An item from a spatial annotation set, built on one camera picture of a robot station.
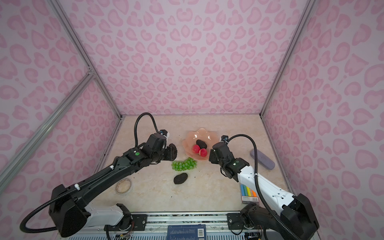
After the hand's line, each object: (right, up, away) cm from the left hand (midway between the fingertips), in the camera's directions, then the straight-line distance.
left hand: (174, 150), depth 78 cm
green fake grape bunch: (+7, -10, +12) cm, 16 cm away
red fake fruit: (+15, -3, +15) cm, 22 cm away
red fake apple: (+11, -1, +17) cm, 20 cm away
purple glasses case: (+53, -8, +14) cm, 55 cm away
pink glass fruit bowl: (+21, +5, +25) cm, 33 cm away
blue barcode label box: (+7, -37, -8) cm, 38 cm away
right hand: (+22, -1, +5) cm, 23 cm away
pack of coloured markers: (+39, -24, +2) cm, 46 cm away
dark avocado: (+15, +1, +22) cm, 27 cm away
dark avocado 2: (+2, -17, +7) cm, 18 cm away
